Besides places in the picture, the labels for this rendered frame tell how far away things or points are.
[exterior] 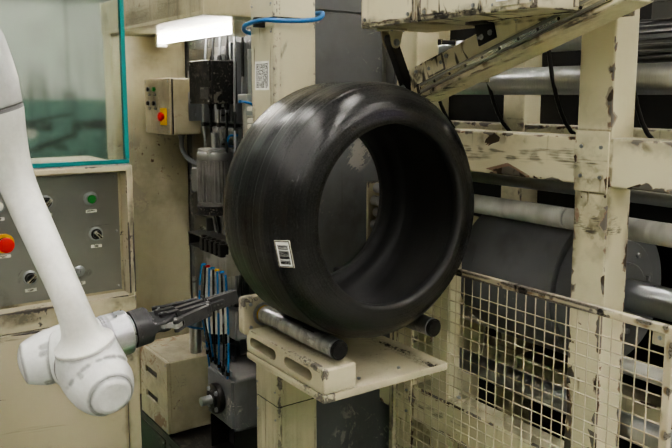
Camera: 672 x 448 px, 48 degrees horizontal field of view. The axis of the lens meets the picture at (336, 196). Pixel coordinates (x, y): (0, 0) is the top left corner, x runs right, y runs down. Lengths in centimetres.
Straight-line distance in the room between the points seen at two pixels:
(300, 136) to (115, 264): 86
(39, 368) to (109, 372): 20
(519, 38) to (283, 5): 59
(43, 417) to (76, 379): 91
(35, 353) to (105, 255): 78
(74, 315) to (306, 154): 56
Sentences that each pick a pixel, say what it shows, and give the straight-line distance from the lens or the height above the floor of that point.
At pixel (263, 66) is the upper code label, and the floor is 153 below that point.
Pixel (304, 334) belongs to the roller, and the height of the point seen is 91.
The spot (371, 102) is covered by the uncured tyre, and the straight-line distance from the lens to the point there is 163.
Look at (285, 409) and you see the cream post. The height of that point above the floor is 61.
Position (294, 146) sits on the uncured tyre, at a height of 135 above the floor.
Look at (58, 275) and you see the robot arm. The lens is 134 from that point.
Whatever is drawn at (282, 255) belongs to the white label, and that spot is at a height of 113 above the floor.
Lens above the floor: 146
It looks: 8 degrees down
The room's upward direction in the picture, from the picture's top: straight up
